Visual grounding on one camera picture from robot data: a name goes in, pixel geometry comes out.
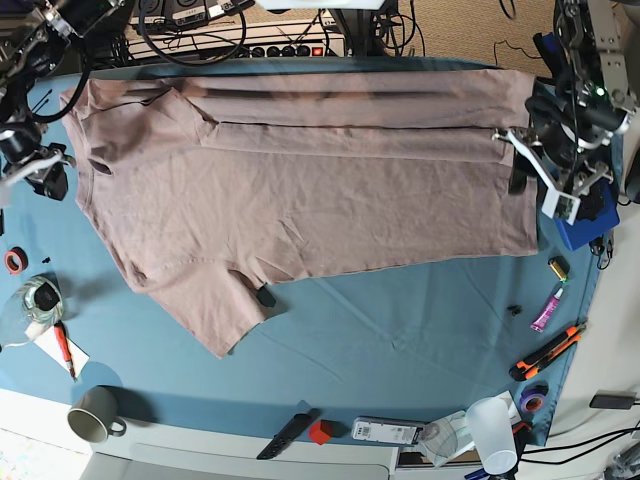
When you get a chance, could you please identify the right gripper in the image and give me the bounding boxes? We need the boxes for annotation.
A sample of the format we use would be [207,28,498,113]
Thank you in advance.
[1,127,75,205]

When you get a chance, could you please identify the clear plastic packaging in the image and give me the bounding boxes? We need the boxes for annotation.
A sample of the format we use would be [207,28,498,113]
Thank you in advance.
[416,410,475,468]

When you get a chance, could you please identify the grey ceramic mug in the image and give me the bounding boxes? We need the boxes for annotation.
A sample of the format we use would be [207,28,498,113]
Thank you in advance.
[67,386,127,444]

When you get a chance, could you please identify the red cube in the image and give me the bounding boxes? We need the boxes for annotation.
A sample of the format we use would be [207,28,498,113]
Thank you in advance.
[308,420,332,445]

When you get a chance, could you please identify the foot pedal labelled start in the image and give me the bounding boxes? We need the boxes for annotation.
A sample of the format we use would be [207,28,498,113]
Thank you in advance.
[131,0,167,23]

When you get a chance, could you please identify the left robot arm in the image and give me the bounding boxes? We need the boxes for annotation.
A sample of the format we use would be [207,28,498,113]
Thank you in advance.
[493,1,638,225]

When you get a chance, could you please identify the white power strip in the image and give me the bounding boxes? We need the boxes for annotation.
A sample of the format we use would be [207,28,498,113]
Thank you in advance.
[237,43,330,58]

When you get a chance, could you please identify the black phone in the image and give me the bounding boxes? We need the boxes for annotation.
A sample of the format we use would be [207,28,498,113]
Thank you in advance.
[589,391,639,410]

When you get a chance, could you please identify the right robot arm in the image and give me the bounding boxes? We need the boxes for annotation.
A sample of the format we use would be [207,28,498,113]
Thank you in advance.
[1,1,125,207]

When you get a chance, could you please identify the translucent plastic cup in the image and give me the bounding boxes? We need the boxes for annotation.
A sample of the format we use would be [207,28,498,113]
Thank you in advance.
[466,397,517,476]

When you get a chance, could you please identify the purple glue tube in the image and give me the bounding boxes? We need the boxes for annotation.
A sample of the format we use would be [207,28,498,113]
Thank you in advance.
[530,287,564,332]

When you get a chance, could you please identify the black folding knife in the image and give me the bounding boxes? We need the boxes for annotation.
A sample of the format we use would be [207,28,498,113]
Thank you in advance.
[256,408,321,460]

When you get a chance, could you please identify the red pen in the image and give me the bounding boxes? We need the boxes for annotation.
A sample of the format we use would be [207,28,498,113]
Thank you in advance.
[53,321,77,381]

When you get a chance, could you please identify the blue table cloth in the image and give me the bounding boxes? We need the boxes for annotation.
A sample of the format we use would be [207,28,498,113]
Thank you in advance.
[1,57,598,437]

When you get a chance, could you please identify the foot pedal labelled zero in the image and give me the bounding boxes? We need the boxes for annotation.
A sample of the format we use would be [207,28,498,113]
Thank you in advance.
[171,0,207,24]

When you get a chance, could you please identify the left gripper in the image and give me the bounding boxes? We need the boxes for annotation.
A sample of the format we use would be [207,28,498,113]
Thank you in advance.
[492,122,614,221]

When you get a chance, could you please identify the purple tape roll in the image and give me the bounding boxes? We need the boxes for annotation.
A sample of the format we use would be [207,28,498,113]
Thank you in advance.
[519,384,549,413]

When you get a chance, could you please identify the orange utility knife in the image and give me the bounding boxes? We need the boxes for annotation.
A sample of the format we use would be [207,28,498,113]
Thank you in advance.
[509,323,587,382]

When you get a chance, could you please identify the white barcode box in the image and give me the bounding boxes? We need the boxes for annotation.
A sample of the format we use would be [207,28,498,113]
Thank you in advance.
[351,417,426,445]

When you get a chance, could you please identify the red tape roll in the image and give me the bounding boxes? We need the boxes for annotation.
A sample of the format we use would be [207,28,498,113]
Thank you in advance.
[3,247,28,275]

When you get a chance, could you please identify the yellow black battery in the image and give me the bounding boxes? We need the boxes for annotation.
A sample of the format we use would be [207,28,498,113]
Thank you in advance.
[548,256,570,282]

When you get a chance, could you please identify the blue box with black knob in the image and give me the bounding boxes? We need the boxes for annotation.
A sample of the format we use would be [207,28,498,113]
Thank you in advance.
[555,179,620,251]

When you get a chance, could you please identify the small black clip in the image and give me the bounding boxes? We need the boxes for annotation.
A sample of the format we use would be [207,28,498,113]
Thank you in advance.
[507,304,523,317]

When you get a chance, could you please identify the white paper note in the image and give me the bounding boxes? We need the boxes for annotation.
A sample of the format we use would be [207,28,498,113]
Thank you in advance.
[34,328,89,378]

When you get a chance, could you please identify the pink T-shirt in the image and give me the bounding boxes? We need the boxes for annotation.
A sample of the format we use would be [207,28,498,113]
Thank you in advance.
[63,69,537,356]

